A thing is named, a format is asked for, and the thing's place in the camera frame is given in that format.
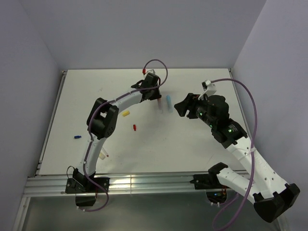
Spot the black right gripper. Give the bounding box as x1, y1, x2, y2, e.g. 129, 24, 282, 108
174, 92, 216, 128

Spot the orange clear marker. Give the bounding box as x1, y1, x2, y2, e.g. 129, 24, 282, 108
157, 102, 163, 114

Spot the blue highlighter marker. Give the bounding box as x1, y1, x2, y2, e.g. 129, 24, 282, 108
167, 103, 173, 113

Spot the blue marker cap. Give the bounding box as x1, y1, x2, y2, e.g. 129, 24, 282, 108
166, 95, 171, 104

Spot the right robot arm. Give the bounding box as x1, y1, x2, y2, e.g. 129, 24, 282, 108
174, 93, 300, 223

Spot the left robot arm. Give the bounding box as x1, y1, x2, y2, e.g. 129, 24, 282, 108
73, 69, 161, 192

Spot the yellow highlighter marker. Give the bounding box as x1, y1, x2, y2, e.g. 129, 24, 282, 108
99, 154, 106, 160

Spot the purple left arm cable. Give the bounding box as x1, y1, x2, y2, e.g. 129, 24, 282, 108
81, 59, 168, 213

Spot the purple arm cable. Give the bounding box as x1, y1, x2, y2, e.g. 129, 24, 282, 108
81, 59, 168, 213
211, 78, 257, 229

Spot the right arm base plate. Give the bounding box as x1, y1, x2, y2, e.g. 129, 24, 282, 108
190, 174, 229, 190

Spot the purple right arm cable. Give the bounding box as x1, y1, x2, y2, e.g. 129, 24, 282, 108
211, 78, 257, 229

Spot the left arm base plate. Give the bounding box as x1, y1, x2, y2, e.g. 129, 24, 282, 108
65, 177, 110, 194

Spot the aluminium frame rail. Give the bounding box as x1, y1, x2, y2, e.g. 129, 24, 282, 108
23, 172, 197, 197

